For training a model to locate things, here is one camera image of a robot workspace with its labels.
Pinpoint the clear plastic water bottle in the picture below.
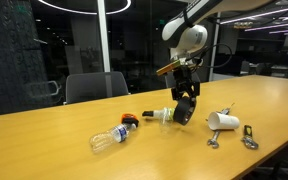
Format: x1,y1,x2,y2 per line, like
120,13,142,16
90,123,137,153

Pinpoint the clear plastic cup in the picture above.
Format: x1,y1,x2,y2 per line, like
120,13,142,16
160,107,175,133

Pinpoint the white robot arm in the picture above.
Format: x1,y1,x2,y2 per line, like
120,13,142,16
157,0,274,101

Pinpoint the black masking tape roll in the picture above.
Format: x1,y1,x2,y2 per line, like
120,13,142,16
173,96,196,126

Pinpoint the yellow green glue bottle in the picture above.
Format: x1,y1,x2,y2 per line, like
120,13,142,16
142,107,175,120

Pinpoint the white paper cup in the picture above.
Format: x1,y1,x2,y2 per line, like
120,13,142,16
208,112,240,130

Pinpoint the yellow black adjustable wrench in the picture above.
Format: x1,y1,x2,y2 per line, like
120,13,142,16
241,125,259,150

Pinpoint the grey office chair middle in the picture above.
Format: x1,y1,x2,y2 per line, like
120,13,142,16
64,71,129,105

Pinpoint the orange black tape measure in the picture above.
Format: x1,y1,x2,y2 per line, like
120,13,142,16
121,113,139,126

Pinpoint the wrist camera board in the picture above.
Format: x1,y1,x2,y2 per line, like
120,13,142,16
156,60,181,76

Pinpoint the silver open-end wrench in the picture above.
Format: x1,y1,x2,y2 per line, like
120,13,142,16
207,130,220,149

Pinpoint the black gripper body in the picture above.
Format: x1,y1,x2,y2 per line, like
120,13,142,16
171,66,200,100

